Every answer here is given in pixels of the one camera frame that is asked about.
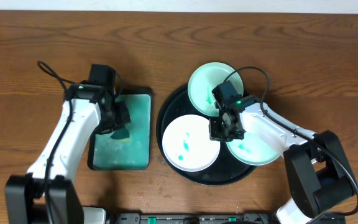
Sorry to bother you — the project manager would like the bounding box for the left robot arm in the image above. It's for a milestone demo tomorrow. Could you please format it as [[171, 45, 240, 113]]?
[[4, 83, 130, 223]]

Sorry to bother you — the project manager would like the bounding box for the green yellow sponge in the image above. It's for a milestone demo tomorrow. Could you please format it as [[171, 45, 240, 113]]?
[[110, 128, 131, 142]]

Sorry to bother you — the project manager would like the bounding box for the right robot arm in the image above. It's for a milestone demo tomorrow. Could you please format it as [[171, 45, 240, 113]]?
[[209, 93, 358, 223]]

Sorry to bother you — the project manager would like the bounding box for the mint plate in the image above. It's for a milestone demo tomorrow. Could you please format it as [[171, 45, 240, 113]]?
[[188, 62, 234, 116], [226, 133, 280, 166]]

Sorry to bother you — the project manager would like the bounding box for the white plate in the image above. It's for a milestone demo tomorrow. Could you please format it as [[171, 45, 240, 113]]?
[[162, 114, 221, 172]]

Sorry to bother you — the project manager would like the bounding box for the black round tray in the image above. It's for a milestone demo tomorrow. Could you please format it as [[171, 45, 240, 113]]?
[[156, 84, 256, 186]]

